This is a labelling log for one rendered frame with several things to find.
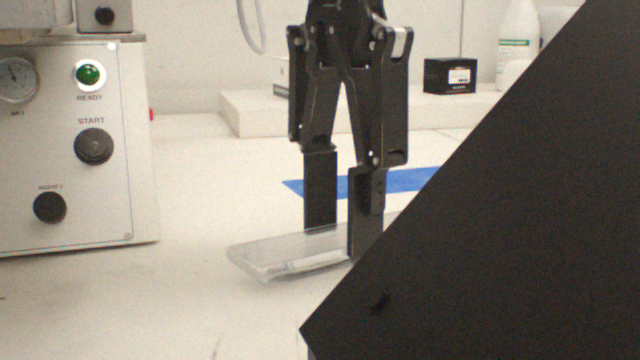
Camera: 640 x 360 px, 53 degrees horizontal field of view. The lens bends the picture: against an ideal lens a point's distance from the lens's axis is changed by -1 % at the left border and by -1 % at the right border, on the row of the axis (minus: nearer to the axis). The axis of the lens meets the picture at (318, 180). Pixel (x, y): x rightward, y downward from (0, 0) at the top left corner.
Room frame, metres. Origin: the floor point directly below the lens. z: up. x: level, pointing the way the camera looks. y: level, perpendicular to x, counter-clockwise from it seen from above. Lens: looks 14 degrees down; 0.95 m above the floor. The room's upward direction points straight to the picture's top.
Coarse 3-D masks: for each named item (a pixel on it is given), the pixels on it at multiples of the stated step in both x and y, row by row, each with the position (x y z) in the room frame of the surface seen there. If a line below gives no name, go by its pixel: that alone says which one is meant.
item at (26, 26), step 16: (0, 0) 0.34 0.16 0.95; (16, 0) 0.34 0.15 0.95; (32, 0) 0.34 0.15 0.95; (48, 0) 0.34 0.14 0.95; (64, 0) 0.46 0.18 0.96; (0, 16) 0.34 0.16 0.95; (16, 16) 0.34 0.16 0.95; (32, 16) 0.34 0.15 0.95; (48, 16) 0.34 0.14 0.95; (64, 16) 0.44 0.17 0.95; (0, 32) 0.35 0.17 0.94; (16, 32) 0.36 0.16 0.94; (32, 32) 0.42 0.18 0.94; (48, 32) 0.57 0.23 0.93
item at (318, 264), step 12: (228, 252) 0.47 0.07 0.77; (336, 252) 0.46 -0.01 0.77; (240, 264) 0.45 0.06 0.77; (288, 264) 0.44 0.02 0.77; (300, 264) 0.44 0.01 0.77; (312, 264) 0.45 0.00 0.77; (324, 264) 0.46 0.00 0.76; (336, 264) 0.47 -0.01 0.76; (348, 264) 0.48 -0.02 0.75; (252, 276) 0.43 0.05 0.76; (264, 276) 0.43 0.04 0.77; (276, 276) 0.44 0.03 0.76; (288, 276) 0.45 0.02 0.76; (300, 276) 0.46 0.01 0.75
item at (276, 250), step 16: (336, 224) 0.53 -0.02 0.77; (384, 224) 0.53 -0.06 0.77; (256, 240) 0.49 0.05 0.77; (272, 240) 0.49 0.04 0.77; (288, 240) 0.49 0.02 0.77; (304, 240) 0.49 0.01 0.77; (320, 240) 0.49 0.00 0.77; (336, 240) 0.49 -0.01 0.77; (240, 256) 0.45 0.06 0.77; (256, 256) 0.45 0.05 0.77; (272, 256) 0.45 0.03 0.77; (288, 256) 0.45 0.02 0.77; (304, 256) 0.45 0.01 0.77
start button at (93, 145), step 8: (80, 136) 0.55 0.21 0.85; (88, 136) 0.55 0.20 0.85; (96, 136) 0.55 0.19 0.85; (104, 136) 0.55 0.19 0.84; (80, 144) 0.54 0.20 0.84; (88, 144) 0.54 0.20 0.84; (96, 144) 0.54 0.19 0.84; (104, 144) 0.55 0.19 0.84; (80, 152) 0.54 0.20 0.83; (88, 152) 0.54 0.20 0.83; (96, 152) 0.54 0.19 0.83; (104, 152) 0.54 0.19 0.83; (88, 160) 0.54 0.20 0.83; (96, 160) 0.54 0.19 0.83
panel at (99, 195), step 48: (0, 48) 0.57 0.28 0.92; (48, 48) 0.58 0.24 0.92; (96, 48) 0.59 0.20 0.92; (48, 96) 0.56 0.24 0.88; (96, 96) 0.57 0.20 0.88; (0, 144) 0.53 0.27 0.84; (48, 144) 0.54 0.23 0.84; (0, 192) 0.51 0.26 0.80; (96, 192) 0.54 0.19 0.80; (0, 240) 0.50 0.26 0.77; (48, 240) 0.51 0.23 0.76; (96, 240) 0.52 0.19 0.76
